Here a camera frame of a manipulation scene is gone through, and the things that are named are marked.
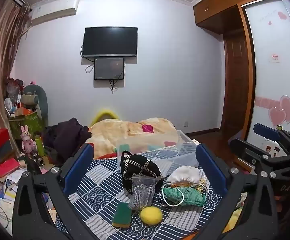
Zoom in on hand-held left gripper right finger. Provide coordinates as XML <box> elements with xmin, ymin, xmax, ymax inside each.
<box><xmin>192</xmin><ymin>143</ymin><xmax>279</xmax><ymax>240</ymax></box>

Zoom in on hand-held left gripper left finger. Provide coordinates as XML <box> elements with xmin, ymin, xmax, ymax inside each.
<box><xmin>12</xmin><ymin>143</ymin><xmax>98</xmax><ymax>240</ymax></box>

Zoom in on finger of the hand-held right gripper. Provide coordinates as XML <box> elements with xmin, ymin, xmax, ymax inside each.
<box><xmin>253</xmin><ymin>123</ymin><xmax>290</xmax><ymax>153</ymax></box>
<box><xmin>229</xmin><ymin>138</ymin><xmax>290</xmax><ymax>178</ymax></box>

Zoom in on dark clothes pile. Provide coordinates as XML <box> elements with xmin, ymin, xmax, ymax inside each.
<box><xmin>43</xmin><ymin>118</ymin><xmax>92</xmax><ymax>164</ymax></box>

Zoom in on clear plastic storage box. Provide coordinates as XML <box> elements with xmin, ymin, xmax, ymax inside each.
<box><xmin>116</xmin><ymin>129</ymin><xmax>202</xmax><ymax>168</ymax></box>

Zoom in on green cloth pouch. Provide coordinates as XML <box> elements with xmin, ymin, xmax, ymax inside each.
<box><xmin>162</xmin><ymin>184</ymin><xmax>207</xmax><ymax>208</ymax></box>

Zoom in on black flashlight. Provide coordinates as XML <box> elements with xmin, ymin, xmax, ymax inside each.
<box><xmin>30</xmin><ymin>151</ymin><xmax>45</xmax><ymax>166</ymax></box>

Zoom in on green bottle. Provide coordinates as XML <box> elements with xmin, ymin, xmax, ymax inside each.
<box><xmin>34</xmin><ymin>134</ymin><xmax>45</xmax><ymax>157</ymax></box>

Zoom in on white heart-print wardrobe door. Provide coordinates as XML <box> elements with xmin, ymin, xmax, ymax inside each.
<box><xmin>243</xmin><ymin>0</ymin><xmax>290</xmax><ymax>155</ymax></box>

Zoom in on brown wooden door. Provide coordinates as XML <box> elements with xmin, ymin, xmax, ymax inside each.
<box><xmin>222</xmin><ymin>33</ymin><xmax>251</xmax><ymax>132</ymax></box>

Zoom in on pink rabbit toy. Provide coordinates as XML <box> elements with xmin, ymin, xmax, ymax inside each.
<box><xmin>20</xmin><ymin>125</ymin><xmax>36</xmax><ymax>153</ymax></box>

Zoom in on peach printed blanket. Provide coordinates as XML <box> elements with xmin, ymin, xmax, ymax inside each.
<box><xmin>88</xmin><ymin>117</ymin><xmax>181</xmax><ymax>160</ymax></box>

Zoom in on yellow cushion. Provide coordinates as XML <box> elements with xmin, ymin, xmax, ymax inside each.
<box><xmin>89</xmin><ymin>109</ymin><xmax>121</xmax><ymax>127</ymax></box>

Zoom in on green and yellow sponge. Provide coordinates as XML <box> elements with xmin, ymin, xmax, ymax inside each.
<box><xmin>112</xmin><ymin>202</ymin><xmax>132</xmax><ymax>228</ymax></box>

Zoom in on green cardboard box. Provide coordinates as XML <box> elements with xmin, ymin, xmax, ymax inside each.
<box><xmin>8</xmin><ymin>112</ymin><xmax>46</xmax><ymax>141</ymax></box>

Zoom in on clear zip bag silver contents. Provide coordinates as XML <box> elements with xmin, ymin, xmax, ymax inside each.
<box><xmin>129</xmin><ymin>174</ymin><xmax>157</xmax><ymax>211</ymax></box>

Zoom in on red book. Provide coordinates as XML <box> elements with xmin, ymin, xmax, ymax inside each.
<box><xmin>0</xmin><ymin>158</ymin><xmax>21</xmax><ymax>178</ymax></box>

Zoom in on yellow foam ball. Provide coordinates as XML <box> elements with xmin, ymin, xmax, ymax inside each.
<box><xmin>140</xmin><ymin>206</ymin><xmax>163</xmax><ymax>225</ymax></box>

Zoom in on pile of papers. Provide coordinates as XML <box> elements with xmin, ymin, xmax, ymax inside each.
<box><xmin>0</xmin><ymin>169</ymin><xmax>31</xmax><ymax>230</ymax></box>

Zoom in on grey plush toy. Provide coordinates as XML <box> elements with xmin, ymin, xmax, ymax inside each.
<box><xmin>22</xmin><ymin>84</ymin><xmax>49</xmax><ymax>118</ymax></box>

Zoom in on wooden overhead cabinets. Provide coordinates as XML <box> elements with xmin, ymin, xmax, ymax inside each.
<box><xmin>192</xmin><ymin>0</ymin><xmax>283</xmax><ymax>35</ymax></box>

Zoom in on white air conditioner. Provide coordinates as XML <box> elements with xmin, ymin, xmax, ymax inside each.
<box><xmin>31</xmin><ymin>0</ymin><xmax>79</xmax><ymax>26</ymax></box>

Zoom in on yellow cord bundle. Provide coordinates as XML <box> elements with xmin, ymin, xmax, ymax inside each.
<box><xmin>194</xmin><ymin>176</ymin><xmax>210</xmax><ymax>194</ymax></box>

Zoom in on white drawstring pouch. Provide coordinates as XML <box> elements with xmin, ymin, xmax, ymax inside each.
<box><xmin>166</xmin><ymin>166</ymin><xmax>201</xmax><ymax>187</ymax></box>

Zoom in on black chain-trimmed bag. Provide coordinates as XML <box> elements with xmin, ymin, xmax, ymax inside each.
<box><xmin>120</xmin><ymin>151</ymin><xmax>163</xmax><ymax>194</ymax></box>

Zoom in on monitor cable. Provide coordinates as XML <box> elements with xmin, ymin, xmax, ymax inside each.
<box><xmin>109</xmin><ymin>80</ymin><xmax>119</xmax><ymax>94</ymax></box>

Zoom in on television cable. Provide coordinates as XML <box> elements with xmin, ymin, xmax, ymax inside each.
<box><xmin>80</xmin><ymin>44</ymin><xmax>95</xmax><ymax>74</ymax></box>

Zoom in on small black wall monitor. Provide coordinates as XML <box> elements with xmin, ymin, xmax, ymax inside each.
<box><xmin>93</xmin><ymin>57</ymin><xmax>125</xmax><ymax>81</ymax></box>

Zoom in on black wall television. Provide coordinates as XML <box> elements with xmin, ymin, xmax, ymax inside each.
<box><xmin>82</xmin><ymin>26</ymin><xmax>138</xmax><ymax>58</ymax></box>

